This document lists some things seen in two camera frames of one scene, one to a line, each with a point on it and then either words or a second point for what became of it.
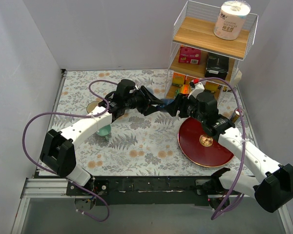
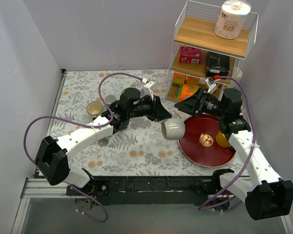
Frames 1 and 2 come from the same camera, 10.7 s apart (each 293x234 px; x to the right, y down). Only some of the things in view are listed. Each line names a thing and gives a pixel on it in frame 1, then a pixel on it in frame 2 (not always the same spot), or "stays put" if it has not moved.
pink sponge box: x=190 y=55 stays put
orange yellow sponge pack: x=178 y=79 stays put
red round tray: x=198 y=147 stays put
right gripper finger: x=174 y=106 to x=192 y=104
